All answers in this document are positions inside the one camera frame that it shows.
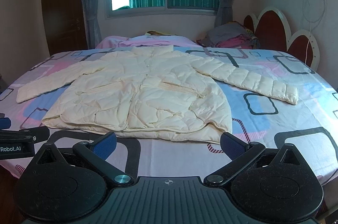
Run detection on dark brown wooden door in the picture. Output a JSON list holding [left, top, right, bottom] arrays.
[[41, 0, 88, 56]]

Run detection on pink folded blanket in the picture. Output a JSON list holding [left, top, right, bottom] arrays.
[[96, 35, 199, 49]]

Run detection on cream quilted puffer jacket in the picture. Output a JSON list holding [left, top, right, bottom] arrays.
[[17, 46, 298, 143]]

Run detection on yellow patterned pillow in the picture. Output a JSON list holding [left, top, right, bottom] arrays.
[[144, 30, 174, 36]]

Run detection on pile of grey pink clothes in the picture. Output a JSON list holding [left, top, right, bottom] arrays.
[[196, 21, 260, 49]]

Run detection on red white scalloped headboard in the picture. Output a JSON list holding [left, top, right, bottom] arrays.
[[243, 7, 320, 70]]

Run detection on patterned pink blue bedsheet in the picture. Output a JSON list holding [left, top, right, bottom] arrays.
[[1, 48, 337, 184]]

